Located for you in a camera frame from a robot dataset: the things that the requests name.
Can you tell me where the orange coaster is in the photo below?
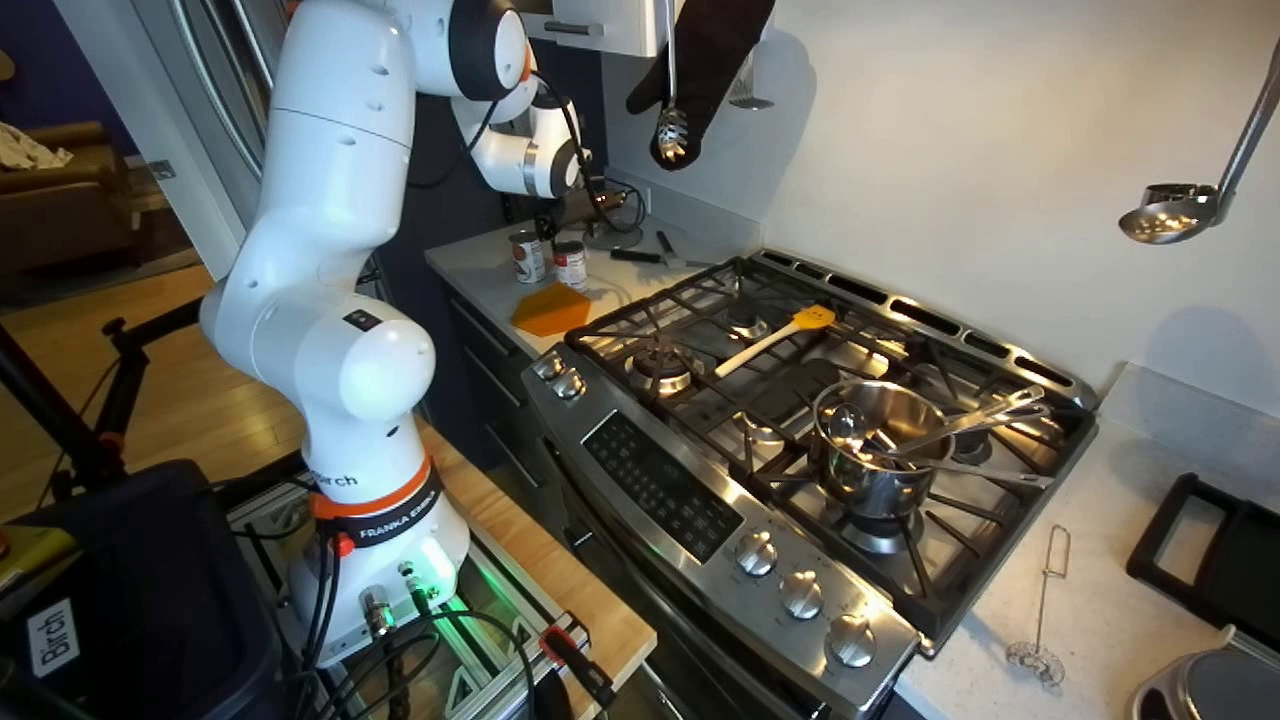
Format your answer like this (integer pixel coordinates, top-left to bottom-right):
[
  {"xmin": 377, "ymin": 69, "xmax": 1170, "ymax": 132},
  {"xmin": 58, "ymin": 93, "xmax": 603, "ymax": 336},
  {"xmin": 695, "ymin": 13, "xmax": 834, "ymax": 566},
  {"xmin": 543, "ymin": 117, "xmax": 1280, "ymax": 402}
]
[{"xmin": 510, "ymin": 282, "xmax": 594, "ymax": 338}]

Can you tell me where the tin can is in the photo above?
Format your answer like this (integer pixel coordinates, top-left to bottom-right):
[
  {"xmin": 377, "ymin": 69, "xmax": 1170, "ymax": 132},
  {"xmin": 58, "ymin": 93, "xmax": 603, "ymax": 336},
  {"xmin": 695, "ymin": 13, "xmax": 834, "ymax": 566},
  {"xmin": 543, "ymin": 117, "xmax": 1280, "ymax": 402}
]
[
  {"xmin": 552, "ymin": 240, "xmax": 589, "ymax": 292},
  {"xmin": 509, "ymin": 231, "xmax": 547, "ymax": 285}
]

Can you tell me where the black knife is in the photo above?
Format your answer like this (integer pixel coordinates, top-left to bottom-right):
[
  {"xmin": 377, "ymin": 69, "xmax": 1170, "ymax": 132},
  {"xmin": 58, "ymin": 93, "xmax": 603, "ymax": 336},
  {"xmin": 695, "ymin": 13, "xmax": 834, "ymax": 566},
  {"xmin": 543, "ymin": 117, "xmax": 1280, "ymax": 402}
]
[{"xmin": 654, "ymin": 229, "xmax": 717, "ymax": 270}]

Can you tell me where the metal slotted spoon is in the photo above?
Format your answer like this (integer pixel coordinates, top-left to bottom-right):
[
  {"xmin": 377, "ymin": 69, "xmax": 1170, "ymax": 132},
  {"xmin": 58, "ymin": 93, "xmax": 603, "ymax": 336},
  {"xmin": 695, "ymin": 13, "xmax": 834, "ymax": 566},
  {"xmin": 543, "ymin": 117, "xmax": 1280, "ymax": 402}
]
[{"xmin": 655, "ymin": 0, "xmax": 692, "ymax": 164}]

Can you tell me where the drawer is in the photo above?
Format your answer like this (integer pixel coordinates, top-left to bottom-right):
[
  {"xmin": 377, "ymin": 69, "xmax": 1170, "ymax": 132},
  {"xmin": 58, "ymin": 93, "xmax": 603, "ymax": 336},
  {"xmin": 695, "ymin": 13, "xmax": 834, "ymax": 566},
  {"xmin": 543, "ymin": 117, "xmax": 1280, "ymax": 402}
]
[
  {"xmin": 455, "ymin": 345, "xmax": 561, "ymax": 501},
  {"xmin": 443, "ymin": 284, "xmax": 536, "ymax": 396}
]

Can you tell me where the black oven mitt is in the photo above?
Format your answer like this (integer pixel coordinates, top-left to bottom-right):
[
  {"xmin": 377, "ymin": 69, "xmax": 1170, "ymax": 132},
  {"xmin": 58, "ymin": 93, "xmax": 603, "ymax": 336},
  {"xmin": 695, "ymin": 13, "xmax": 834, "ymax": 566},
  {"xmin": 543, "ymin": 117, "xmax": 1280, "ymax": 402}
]
[{"xmin": 626, "ymin": 0, "xmax": 777, "ymax": 172}]

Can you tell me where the stainless steel gas stove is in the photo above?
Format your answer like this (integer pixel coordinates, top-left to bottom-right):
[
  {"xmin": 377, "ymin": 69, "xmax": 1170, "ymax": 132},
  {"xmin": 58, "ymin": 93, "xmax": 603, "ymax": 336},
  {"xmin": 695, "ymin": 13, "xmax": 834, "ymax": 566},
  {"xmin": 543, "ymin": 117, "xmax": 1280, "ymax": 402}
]
[{"xmin": 519, "ymin": 248, "xmax": 1101, "ymax": 720}]

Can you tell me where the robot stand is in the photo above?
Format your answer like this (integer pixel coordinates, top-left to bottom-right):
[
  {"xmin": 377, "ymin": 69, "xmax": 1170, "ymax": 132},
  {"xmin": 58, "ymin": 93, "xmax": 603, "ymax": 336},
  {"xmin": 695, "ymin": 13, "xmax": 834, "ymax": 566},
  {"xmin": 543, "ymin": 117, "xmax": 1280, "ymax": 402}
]
[{"xmin": 225, "ymin": 425, "xmax": 658, "ymax": 720}]

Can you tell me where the stainless steel pot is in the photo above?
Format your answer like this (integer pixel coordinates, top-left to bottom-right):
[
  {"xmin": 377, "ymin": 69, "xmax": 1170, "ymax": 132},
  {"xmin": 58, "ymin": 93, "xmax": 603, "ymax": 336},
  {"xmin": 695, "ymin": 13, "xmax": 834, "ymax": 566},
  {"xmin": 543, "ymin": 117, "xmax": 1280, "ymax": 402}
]
[{"xmin": 808, "ymin": 379, "xmax": 1057, "ymax": 522}]

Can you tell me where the stainless steel fridge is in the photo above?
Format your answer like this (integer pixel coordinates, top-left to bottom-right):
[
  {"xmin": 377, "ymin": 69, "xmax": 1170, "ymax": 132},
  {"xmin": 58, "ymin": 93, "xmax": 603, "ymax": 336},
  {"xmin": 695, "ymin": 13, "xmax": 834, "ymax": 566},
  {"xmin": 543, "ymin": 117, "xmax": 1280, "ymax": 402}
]
[{"xmin": 128, "ymin": 0, "xmax": 293, "ymax": 233}]

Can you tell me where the red and black clamp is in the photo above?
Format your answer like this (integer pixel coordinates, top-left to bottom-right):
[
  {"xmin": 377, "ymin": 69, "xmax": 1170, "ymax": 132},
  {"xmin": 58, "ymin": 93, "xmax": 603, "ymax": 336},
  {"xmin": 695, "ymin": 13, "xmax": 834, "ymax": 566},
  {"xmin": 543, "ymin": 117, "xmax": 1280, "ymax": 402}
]
[{"xmin": 538, "ymin": 624, "xmax": 618, "ymax": 708}]

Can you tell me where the brown sofa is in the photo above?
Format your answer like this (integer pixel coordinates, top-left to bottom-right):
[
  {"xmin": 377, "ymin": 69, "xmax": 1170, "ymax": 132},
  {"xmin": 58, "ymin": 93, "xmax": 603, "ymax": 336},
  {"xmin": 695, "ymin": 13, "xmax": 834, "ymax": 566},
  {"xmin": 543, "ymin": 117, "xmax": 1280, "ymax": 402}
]
[{"xmin": 0, "ymin": 120, "xmax": 153, "ymax": 293}]

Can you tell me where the white cloth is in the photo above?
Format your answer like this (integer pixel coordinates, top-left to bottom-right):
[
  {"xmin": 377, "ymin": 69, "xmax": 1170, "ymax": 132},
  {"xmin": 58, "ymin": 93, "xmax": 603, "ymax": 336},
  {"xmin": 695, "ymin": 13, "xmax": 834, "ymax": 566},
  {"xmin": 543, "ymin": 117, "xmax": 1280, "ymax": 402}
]
[{"xmin": 0, "ymin": 121, "xmax": 75, "ymax": 172}]

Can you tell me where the metal ladle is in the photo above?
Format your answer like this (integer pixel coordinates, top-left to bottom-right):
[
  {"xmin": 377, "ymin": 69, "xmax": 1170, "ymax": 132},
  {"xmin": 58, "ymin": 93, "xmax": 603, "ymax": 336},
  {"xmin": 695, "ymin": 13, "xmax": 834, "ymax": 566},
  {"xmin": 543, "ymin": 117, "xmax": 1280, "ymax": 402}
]
[{"xmin": 1118, "ymin": 38, "xmax": 1280, "ymax": 246}]

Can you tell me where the black box with label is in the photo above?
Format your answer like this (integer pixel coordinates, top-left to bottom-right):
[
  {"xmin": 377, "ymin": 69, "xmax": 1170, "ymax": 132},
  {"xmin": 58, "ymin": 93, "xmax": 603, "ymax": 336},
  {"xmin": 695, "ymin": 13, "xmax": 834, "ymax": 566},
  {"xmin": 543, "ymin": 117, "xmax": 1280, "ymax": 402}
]
[{"xmin": 0, "ymin": 459, "xmax": 289, "ymax": 720}]

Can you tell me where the metal coil whisk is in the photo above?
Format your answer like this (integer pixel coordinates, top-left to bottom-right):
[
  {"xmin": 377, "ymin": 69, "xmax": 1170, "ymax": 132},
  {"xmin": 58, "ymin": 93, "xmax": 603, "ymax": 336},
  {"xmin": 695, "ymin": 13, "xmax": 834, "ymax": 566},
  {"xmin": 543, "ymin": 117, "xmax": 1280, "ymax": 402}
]
[{"xmin": 1004, "ymin": 524, "xmax": 1073, "ymax": 691}]

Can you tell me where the black tray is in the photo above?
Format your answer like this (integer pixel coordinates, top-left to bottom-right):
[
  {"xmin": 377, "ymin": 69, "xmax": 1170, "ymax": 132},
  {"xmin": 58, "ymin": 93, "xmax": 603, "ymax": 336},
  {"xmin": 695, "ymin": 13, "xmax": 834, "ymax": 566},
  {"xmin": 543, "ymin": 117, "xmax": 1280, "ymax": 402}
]
[{"xmin": 1126, "ymin": 472, "xmax": 1280, "ymax": 653}]

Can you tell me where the grey kettle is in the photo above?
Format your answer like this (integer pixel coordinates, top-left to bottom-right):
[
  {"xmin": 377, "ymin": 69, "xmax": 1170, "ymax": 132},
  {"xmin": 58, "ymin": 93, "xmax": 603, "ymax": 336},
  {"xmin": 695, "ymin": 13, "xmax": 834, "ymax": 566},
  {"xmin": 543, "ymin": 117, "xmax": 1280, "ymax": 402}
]
[{"xmin": 1130, "ymin": 624, "xmax": 1280, "ymax": 720}]

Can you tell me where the black cable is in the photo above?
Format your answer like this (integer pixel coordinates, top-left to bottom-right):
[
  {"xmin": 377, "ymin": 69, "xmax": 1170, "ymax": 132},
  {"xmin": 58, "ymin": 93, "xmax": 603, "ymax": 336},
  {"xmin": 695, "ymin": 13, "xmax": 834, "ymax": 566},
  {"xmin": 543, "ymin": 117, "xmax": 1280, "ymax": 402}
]
[
  {"xmin": 596, "ymin": 177, "xmax": 650, "ymax": 237},
  {"xmin": 318, "ymin": 575, "xmax": 541, "ymax": 720}
]

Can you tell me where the white wall cabinet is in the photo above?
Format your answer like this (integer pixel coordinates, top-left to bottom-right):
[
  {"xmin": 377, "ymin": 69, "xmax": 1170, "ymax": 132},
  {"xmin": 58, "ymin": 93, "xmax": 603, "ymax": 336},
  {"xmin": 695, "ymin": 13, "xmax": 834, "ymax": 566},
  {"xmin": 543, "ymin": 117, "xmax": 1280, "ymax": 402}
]
[{"xmin": 518, "ymin": 0, "xmax": 685, "ymax": 59}]

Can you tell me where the yellow spatula with wooden handle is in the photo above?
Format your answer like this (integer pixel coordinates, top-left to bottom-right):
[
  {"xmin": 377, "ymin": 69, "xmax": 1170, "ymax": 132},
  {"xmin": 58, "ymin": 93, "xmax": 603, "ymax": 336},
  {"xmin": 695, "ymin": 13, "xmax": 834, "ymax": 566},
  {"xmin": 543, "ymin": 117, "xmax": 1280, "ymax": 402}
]
[{"xmin": 713, "ymin": 304, "xmax": 837, "ymax": 380}]

